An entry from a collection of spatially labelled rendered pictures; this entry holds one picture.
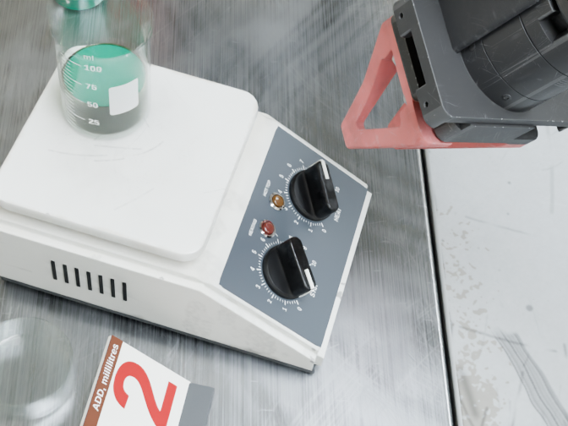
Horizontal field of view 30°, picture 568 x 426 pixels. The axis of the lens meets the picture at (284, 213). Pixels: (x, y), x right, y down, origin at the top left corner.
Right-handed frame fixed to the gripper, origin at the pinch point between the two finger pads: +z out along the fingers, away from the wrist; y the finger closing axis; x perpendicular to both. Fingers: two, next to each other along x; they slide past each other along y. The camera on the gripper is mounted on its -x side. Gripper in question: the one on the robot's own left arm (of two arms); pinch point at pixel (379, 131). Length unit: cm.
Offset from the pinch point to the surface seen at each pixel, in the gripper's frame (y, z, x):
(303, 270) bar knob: 3.0, 5.4, 6.1
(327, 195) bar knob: -0.1, 5.4, 1.8
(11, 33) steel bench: 8.6, 23.6, -17.2
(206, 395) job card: 6.5, 12.1, 11.2
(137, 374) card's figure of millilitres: 10.7, 12.0, 9.6
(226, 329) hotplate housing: 5.9, 9.7, 8.1
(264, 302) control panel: 4.8, 7.2, 7.3
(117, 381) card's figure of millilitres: 12.1, 11.8, 9.8
